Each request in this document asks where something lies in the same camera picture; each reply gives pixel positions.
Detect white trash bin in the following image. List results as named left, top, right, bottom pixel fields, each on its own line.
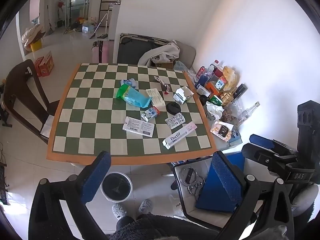
left=100, top=172, right=133, bottom=203

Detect red white twisted wrapper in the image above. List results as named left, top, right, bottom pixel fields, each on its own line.
left=153, top=76, right=171, bottom=95

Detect red cardboard box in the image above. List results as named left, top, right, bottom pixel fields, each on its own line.
left=34, top=50, right=55, bottom=78

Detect white stuffed bag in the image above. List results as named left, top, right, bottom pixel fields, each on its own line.
left=21, top=24, right=46, bottom=48

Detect grey chair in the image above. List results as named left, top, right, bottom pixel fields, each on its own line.
left=175, top=40, right=197, bottom=69

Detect coat rack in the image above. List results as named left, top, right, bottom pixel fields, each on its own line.
left=66, top=0, right=76, bottom=28

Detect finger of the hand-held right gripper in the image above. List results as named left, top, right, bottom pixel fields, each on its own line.
left=249, top=134, right=298, bottom=155
left=241, top=142, right=298, bottom=177

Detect plain blue box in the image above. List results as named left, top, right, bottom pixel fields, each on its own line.
left=195, top=152, right=246, bottom=213

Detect brown cardboard box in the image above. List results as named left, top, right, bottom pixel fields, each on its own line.
left=150, top=58, right=176, bottom=70

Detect dark wooden chair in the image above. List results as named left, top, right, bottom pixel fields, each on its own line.
left=2, top=59, right=61, bottom=145

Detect orange snack packet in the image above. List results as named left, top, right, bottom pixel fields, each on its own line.
left=210, top=120, right=233, bottom=141

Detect flattened white paper box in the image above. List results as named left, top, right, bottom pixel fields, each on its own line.
left=122, top=116, right=155, bottom=138

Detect white pink toothpaste box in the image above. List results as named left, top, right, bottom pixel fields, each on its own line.
left=162, top=121, right=197, bottom=150

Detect small blue white milk carton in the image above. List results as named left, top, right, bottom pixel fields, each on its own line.
left=140, top=106, right=161, bottom=123

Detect yellow plastic bag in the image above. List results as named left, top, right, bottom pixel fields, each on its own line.
left=222, top=66, right=238, bottom=91

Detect blue plastic bottle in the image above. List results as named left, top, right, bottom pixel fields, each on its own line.
left=195, top=71, right=213, bottom=88

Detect crumpled blue white wrapper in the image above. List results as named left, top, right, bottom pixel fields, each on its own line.
left=121, top=78, right=138, bottom=89

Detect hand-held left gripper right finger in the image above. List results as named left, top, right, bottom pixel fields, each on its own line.
left=211, top=151, right=295, bottom=240

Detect person's legs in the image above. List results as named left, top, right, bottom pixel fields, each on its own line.
left=109, top=213, right=227, bottom=240

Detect black round lid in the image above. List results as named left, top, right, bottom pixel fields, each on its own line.
left=166, top=102, right=182, bottom=116

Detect white green medicine box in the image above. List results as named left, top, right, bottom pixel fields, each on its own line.
left=173, top=86, right=194, bottom=105

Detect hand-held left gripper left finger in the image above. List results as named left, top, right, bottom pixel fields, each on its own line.
left=29, top=151, right=111, bottom=240

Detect green blue plastic packet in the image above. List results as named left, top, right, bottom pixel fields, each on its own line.
left=116, top=83, right=152, bottom=108

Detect clear bottle with red cap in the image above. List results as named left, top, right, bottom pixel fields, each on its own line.
left=207, top=60, right=220, bottom=76

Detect clear glass bottle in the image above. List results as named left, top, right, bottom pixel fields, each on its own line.
left=236, top=101, right=261, bottom=127

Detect grey fuzzy slipper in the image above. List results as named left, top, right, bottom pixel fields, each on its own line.
left=138, top=199, right=153, bottom=214
left=111, top=203, right=130, bottom=221

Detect white smiley plastic bag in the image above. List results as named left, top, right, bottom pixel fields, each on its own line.
left=169, top=194, right=187, bottom=218

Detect silver blister pack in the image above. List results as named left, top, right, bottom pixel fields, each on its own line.
left=165, top=113, right=186, bottom=130

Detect pink suitcase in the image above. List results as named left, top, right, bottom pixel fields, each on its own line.
left=92, top=40, right=111, bottom=64

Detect person's right forearm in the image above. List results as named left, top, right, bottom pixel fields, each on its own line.
left=291, top=184, right=316, bottom=218

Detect black box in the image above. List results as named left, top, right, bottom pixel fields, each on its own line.
left=233, top=83, right=248, bottom=98

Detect white paper sheet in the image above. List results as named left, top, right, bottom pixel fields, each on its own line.
left=40, top=123, right=54, bottom=138

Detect white cloth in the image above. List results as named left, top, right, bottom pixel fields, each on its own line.
left=138, top=41, right=181, bottom=67

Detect broom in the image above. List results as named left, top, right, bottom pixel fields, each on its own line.
left=90, top=11, right=111, bottom=39

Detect yellow bin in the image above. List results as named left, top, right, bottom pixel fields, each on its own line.
left=30, top=41, right=43, bottom=53

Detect crumpled white tissue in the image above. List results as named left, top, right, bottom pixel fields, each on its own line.
left=205, top=104, right=224, bottom=121

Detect orange box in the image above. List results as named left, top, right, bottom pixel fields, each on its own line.
left=206, top=82, right=221, bottom=96

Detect blue white drink carton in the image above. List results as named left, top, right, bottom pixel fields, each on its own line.
left=215, top=78, right=227, bottom=91

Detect black folding bed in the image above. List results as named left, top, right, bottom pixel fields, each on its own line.
left=117, top=33, right=171, bottom=66

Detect green checkered tablecloth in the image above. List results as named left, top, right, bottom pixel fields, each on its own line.
left=46, top=63, right=217, bottom=166

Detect gold bottle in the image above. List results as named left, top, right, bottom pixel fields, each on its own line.
left=221, top=88, right=237, bottom=107

